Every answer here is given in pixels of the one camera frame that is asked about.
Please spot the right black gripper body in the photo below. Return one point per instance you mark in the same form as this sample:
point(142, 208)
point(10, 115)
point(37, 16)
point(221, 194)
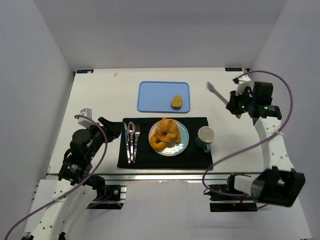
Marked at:
point(232, 103)

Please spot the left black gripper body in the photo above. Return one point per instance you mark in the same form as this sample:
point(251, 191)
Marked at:
point(100, 128)

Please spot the metal tongs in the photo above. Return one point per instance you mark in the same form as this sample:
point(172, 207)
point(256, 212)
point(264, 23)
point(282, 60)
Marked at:
point(213, 90)

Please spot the bagel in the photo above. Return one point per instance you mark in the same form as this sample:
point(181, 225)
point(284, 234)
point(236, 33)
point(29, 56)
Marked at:
point(157, 144)

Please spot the croissant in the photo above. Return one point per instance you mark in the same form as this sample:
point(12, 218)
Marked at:
point(177, 139)
point(164, 130)

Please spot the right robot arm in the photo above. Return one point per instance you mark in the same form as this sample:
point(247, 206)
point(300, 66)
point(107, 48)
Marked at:
point(279, 184)

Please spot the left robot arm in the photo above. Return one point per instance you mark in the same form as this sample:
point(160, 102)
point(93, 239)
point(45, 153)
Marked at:
point(77, 185)

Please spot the bread slice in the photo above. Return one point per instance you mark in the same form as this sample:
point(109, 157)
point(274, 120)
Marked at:
point(176, 102)

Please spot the table knife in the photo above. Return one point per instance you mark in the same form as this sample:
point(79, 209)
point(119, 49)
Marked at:
point(126, 134)

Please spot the spoon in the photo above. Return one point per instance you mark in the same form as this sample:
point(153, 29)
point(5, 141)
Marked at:
point(131, 129)

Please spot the fork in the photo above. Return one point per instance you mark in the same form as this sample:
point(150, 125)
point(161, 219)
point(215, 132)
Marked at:
point(136, 136)

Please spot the black placemat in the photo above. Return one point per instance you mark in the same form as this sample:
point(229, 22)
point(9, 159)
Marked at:
point(192, 158)

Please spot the teal mug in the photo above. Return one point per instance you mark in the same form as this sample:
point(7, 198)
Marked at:
point(205, 137)

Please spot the blue tray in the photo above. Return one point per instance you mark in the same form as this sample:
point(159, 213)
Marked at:
point(156, 97)

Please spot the two-tone round plate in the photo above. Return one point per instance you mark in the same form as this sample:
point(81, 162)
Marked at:
point(173, 148)

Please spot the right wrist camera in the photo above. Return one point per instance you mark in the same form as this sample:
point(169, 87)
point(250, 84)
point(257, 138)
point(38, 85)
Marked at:
point(242, 83)

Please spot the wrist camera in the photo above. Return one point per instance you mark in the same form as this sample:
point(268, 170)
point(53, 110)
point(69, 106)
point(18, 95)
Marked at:
point(242, 83)
point(84, 117)

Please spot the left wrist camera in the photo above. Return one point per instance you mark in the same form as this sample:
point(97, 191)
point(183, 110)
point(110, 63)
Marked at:
point(84, 117)

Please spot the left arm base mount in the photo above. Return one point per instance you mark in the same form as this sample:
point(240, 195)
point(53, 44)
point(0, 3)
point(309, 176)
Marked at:
point(111, 198)

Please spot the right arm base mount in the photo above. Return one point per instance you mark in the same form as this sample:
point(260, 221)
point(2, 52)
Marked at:
point(229, 204)

